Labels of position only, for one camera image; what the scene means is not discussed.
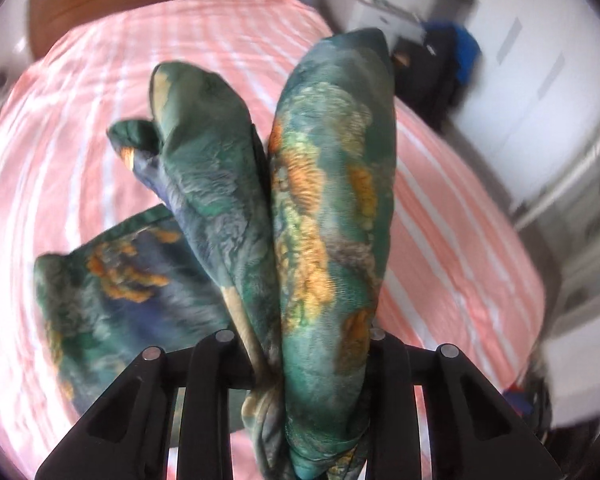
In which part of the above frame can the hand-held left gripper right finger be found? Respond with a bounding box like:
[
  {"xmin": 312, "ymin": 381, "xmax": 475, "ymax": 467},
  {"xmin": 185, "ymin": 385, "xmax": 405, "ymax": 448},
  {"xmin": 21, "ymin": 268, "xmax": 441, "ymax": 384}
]
[{"xmin": 364, "ymin": 327, "xmax": 564, "ymax": 480}]

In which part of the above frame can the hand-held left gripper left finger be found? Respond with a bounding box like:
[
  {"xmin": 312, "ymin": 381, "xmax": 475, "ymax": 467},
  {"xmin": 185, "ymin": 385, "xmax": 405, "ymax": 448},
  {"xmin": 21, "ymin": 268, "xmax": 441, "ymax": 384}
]
[{"xmin": 34, "ymin": 329, "xmax": 259, "ymax": 480}]

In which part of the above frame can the green floral garment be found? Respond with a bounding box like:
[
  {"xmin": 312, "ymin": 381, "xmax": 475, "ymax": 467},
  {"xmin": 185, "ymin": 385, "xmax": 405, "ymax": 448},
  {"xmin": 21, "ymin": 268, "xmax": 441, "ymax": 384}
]
[{"xmin": 34, "ymin": 27, "xmax": 399, "ymax": 480}]

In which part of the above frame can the pink striped bed sheet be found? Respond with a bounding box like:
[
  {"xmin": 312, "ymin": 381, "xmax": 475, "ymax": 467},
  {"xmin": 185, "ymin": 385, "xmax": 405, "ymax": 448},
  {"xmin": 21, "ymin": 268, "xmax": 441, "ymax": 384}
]
[{"xmin": 0, "ymin": 0, "xmax": 547, "ymax": 480}]

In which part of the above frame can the black and blue backpack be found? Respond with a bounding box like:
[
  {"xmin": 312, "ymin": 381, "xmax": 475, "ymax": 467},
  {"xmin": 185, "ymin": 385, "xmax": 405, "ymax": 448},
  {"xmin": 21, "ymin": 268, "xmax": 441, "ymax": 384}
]
[{"xmin": 392, "ymin": 20, "xmax": 483, "ymax": 128}]

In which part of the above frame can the white wardrobe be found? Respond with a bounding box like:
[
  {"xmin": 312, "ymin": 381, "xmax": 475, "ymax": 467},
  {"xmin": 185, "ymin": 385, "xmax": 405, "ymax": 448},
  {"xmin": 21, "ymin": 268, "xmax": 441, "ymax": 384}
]
[{"xmin": 450, "ymin": 0, "xmax": 600, "ymax": 216}]

